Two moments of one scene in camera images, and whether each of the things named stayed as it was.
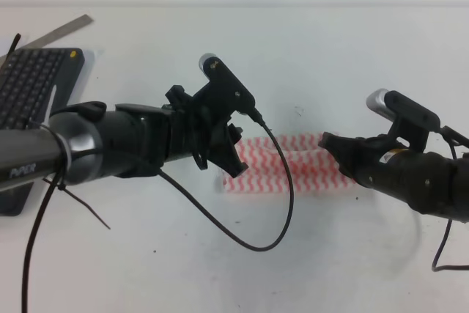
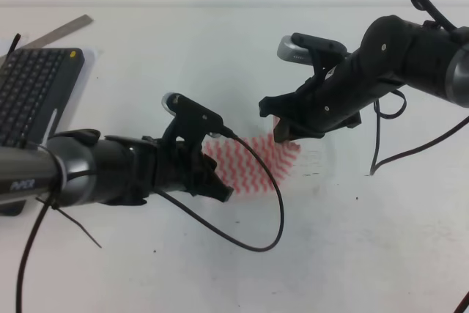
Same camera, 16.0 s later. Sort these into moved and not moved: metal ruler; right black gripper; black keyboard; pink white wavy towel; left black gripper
Moved: left black gripper; right black gripper; pink white wavy towel
Not moved: black keyboard; metal ruler
